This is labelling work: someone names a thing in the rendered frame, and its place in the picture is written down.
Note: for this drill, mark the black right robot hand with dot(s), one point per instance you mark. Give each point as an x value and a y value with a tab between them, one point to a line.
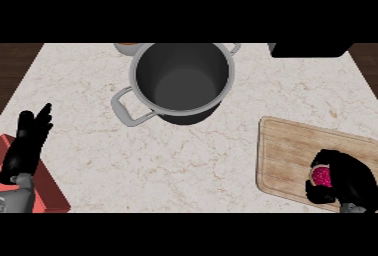
351	178

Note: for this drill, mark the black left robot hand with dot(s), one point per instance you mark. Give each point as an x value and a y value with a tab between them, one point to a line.
24	150

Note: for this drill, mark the pink cupcake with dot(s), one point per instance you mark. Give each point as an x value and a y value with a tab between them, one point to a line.
322	176

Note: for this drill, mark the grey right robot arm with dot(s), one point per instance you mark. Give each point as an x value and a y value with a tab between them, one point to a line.
353	208

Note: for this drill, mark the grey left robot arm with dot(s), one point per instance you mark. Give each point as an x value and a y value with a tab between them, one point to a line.
19	195

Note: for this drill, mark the wooden cutting board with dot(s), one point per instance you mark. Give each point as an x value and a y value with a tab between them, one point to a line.
289	160

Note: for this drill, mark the grey metal pot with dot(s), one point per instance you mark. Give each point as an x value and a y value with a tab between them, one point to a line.
179	81

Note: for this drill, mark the red box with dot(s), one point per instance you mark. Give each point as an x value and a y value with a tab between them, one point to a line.
44	193

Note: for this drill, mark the grey cup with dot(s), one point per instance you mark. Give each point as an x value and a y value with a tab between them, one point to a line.
127	48

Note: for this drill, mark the black appliance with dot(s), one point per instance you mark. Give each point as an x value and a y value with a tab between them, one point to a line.
310	50

